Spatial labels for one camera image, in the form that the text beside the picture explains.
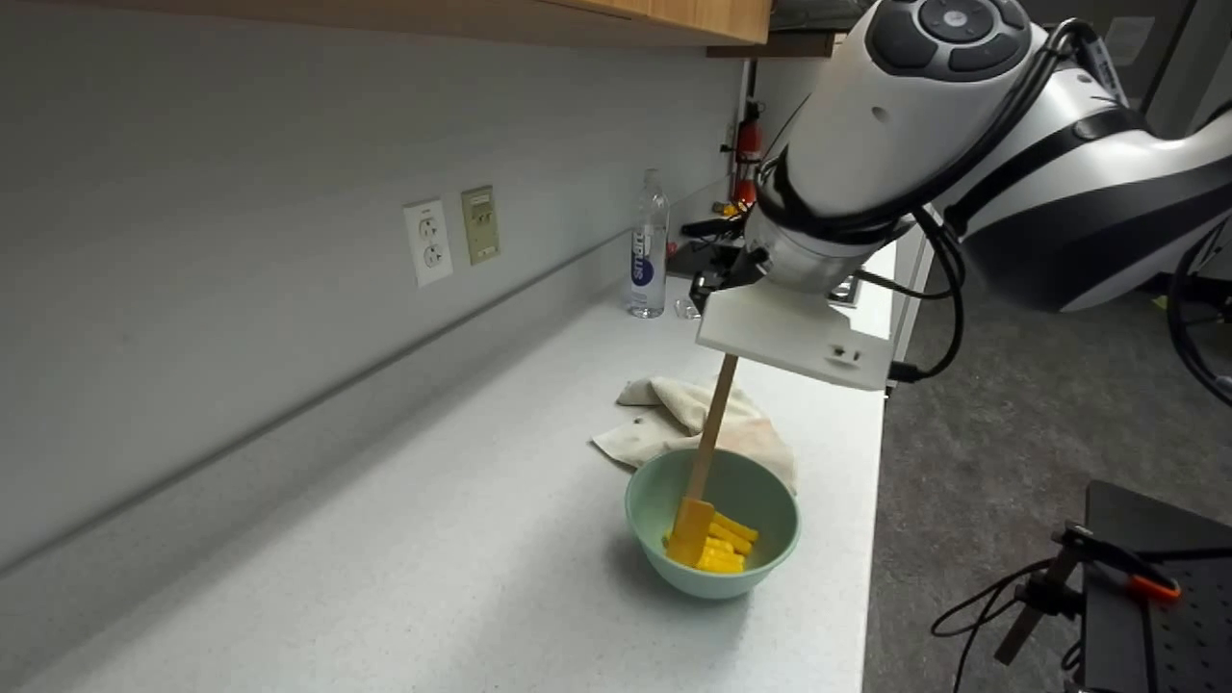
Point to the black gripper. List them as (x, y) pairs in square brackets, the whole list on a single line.
[(715, 256)]

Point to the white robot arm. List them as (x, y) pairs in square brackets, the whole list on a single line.
[(1007, 134)]

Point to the mint green bowl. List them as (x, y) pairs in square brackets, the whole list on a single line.
[(741, 490)]

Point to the clear plastic water bottle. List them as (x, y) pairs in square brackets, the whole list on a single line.
[(647, 250)]

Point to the red fire extinguisher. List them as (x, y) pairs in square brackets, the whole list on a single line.
[(743, 159)]

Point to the cream crumpled cloth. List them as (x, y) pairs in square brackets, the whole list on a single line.
[(668, 413)]

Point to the wooden upper cabinet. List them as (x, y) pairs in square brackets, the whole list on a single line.
[(519, 21)]

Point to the yellow food pieces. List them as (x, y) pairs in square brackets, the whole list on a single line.
[(726, 544)]

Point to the beige wall switch plate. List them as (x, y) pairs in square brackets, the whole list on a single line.
[(478, 213)]

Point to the white wall power outlet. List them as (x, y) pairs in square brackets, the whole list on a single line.
[(430, 240)]

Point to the black camera stand table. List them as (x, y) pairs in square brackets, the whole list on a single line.
[(1143, 584)]

